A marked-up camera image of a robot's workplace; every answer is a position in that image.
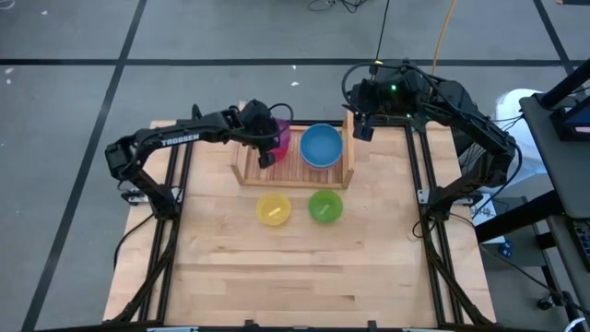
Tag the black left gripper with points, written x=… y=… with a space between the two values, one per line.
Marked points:
x=258 y=124

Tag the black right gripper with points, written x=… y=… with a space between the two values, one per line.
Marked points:
x=369 y=94

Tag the small translucent red bowl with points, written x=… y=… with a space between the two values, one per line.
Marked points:
x=282 y=143

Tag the large blue bowl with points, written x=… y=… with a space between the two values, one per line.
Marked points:
x=321 y=144

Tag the small translucent yellow bowl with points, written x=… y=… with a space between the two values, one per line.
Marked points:
x=273 y=209

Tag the small translucent green bowl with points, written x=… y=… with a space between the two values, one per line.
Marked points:
x=325 y=206

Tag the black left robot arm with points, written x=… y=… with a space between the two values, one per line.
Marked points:
x=175 y=138

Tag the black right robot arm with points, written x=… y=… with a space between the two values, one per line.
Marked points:
x=484 y=133

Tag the wooden slatted shelf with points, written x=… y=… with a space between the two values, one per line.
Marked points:
x=299 y=177

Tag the white paper sheet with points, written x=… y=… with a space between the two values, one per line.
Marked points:
x=484 y=213

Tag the white plastic bag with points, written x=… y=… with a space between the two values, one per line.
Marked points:
x=511 y=106

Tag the small blue object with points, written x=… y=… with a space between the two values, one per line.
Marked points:
x=506 y=249

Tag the black stand pole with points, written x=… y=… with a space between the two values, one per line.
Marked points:
x=564 y=83

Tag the black monitor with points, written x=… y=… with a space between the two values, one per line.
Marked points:
x=574 y=122

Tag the black keyboard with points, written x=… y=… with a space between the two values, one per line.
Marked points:
x=584 y=244

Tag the small caster wheel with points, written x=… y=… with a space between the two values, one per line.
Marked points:
x=545 y=303

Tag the black aluminium table frame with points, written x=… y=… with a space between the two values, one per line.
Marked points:
x=392 y=124

